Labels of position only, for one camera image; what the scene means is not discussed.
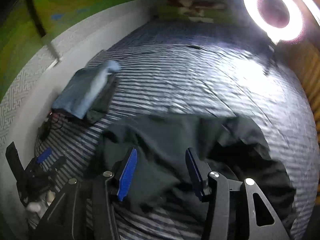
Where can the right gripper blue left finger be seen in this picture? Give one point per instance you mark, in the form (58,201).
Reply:
(84,210)

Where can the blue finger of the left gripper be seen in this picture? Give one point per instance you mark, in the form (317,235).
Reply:
(57,165)
(44,155)

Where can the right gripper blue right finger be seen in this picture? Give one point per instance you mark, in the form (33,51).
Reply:
(236,208)

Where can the dark green garment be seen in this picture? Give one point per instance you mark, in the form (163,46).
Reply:
(176,152)

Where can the white gloved left hand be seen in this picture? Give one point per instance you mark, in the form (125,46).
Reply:
(40,207)

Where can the black power adapter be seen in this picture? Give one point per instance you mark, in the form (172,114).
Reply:
(44,130)

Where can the folded dark grey knit garment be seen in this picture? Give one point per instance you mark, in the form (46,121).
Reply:
(102,103)

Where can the folded light blue garment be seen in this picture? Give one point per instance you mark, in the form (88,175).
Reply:
(83,88)

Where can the black tripod stand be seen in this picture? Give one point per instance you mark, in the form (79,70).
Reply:
(271,58)

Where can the blue white striped quilt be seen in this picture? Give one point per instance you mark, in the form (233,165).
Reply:
(196,68)

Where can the folded green floral blankets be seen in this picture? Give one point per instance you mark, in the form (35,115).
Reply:
(205,11)

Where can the wooden slatted bed rail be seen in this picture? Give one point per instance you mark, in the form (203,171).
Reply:
(304,59)

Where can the white ring light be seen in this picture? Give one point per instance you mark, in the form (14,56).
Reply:
(282,20)

